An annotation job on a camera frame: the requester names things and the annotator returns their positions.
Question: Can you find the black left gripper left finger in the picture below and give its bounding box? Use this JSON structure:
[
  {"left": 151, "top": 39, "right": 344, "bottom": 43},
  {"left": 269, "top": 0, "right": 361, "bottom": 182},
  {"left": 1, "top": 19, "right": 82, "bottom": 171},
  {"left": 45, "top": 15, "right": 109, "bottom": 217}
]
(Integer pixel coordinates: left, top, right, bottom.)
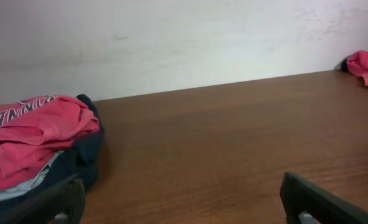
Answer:
[{"left": 2, "top": 175, "right": 85, "bottom": 224}]

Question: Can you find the light grey folded garment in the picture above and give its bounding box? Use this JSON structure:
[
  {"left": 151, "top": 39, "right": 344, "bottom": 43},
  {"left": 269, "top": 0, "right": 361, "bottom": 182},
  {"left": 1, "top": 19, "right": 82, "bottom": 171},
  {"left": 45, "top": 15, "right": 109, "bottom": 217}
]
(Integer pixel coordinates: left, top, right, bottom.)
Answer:
[{"left": 0, "top": 151, "right": 64, "bottom": 202}]

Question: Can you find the red printed folded t-shirt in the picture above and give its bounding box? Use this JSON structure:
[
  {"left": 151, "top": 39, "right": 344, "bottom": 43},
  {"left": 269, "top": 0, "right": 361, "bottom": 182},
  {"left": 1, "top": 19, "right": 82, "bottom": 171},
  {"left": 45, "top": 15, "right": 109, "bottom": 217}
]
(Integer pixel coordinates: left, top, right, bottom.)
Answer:
[{"left": 0, "top": 96, "right": 100, "bottom": 190}]

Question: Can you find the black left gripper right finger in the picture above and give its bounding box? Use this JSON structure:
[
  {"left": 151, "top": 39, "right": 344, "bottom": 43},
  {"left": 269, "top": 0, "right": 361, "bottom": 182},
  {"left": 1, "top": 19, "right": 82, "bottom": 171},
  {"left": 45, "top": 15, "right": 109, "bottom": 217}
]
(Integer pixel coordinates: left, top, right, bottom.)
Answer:
[{"left": 280, "top": 172, "right": 368, "bottom": 224}]

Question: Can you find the black crumpled garment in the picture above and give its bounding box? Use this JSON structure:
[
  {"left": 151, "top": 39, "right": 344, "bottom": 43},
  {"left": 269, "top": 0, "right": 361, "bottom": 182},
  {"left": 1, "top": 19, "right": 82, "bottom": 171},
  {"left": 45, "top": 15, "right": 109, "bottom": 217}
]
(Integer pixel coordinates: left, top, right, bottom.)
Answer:
[{"left": 340, "top": 59, "right": 349, "bottom": 72}]

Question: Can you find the navy folded garment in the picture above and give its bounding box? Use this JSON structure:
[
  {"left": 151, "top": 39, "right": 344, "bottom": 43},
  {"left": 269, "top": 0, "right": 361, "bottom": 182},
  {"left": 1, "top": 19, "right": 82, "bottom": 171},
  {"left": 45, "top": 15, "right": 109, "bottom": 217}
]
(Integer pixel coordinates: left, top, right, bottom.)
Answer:
[{"left": 0, "top": 94, "right": 105, "bottom": 223}]

